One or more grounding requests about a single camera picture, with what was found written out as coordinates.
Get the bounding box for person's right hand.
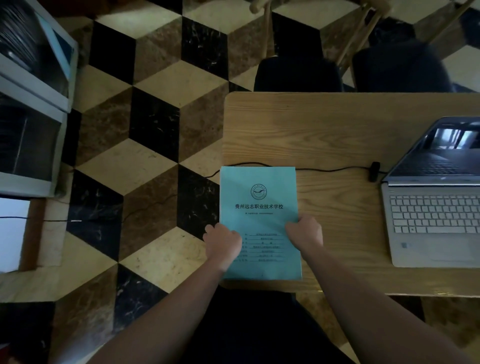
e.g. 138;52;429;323
285;214;324;260

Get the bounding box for person's right forearm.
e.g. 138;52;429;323
302;242;473;364

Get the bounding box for silver laptop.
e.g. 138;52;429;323
381;116;480;268

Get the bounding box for person's left hand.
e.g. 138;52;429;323
203;223;243;273

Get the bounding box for white panel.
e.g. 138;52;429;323
0;197;31;274

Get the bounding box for grey metal shelf unit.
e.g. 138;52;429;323
0;0;79;198

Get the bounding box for person's left forearm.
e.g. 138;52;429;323
87;256;230;364

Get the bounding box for person's dark trousers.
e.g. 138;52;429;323
179;286;355;364

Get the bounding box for teal bound booklet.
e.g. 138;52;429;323
219;166;303;282

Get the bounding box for black power cable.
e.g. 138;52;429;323
0;162;391;223

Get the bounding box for wooden chair with dark cushion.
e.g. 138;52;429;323
335;0;475;93
250;0;344;93

